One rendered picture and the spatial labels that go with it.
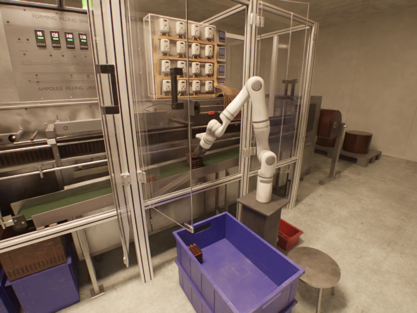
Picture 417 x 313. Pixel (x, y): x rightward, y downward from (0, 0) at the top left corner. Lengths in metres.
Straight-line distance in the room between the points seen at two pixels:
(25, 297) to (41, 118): 1.01
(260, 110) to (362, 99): 4.47
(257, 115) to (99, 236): 1.33
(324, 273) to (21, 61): 2.13
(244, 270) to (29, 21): 1.91
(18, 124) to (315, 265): 1.93
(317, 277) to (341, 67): 4.92
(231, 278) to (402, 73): 4.85
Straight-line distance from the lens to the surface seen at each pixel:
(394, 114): 5.34
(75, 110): 1.57
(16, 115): 1.59
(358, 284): 1.86
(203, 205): 1.94
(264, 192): 1.30
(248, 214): 1.38
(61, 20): 1.68
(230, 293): 1.26
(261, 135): 1.19
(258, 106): 1.14
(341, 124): 3.20
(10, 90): 1.66
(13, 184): 1.78
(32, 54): 1.65
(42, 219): 1.30
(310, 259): 1.49
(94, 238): 1.70
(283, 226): 2.01
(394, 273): 2.09
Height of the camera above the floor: 1.22
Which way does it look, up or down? 18 degrees down
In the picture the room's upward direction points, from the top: straight up
